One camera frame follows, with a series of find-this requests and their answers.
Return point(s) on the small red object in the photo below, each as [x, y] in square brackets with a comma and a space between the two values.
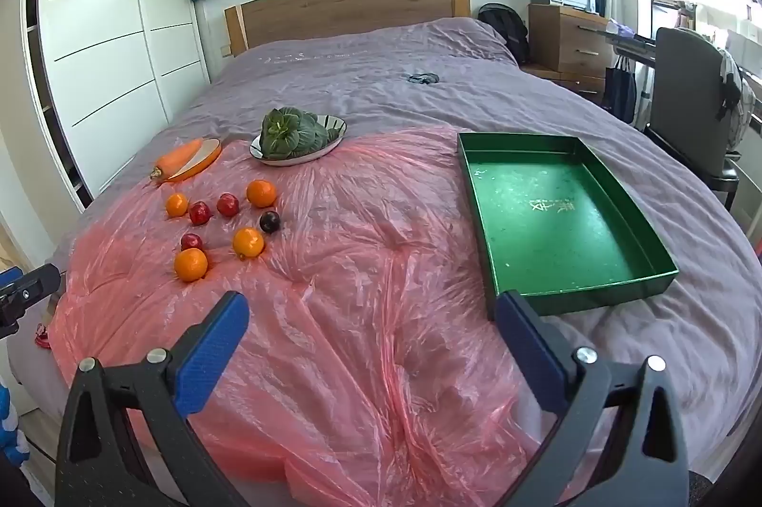
[41, 338]

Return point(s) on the dark purple plum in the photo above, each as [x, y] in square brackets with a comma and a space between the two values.
[269, 222]

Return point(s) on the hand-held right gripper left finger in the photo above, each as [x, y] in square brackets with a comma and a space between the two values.
[211, 352]

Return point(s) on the grey chair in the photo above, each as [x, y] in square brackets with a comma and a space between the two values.
[684, 90]

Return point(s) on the red apple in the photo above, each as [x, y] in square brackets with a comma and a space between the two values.
[227, 204]
[191, 241]

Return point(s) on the wooden headboard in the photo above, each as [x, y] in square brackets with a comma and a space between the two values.
[351, 7]

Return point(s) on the navy tote bag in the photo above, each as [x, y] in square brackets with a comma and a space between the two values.
[620, 90]

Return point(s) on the black backpack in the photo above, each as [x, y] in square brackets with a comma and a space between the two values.
[506, 31]

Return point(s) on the pink plastic sheet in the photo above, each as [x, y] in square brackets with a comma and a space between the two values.
[357, 275]

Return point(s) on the left red tomato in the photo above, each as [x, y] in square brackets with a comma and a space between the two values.
[199, 213]

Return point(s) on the carrot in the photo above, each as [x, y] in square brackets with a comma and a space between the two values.
[178, 157]

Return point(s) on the desk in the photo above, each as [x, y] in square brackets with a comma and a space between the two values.
[631, 41]

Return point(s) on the blue white striped object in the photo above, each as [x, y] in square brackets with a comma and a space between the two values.
[11, 423]

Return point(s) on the white oval plate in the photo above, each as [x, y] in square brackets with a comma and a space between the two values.
[334, 127]

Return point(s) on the orange oval dish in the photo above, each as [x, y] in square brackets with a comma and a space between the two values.
[202, 163]

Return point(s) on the white wardrobe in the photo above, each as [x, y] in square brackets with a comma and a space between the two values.
[101, 37]

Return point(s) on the orange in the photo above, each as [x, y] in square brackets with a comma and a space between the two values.
[261, 193]
[177, 204]
[190, 264]
[248, 243]

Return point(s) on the green rectangular tray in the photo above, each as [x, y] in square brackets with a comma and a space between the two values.
[553, 221]

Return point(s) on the wooden dresser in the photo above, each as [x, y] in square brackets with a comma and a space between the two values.
[565, 43]

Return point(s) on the green bok choy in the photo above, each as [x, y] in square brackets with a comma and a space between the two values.
[291, 132]

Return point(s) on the patterned cloth on chair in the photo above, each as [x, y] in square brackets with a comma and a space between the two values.
[737, 90]

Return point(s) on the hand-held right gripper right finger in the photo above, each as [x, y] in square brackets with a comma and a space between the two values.
[527, 346]

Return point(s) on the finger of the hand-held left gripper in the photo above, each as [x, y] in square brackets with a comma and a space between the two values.
[30, 290]

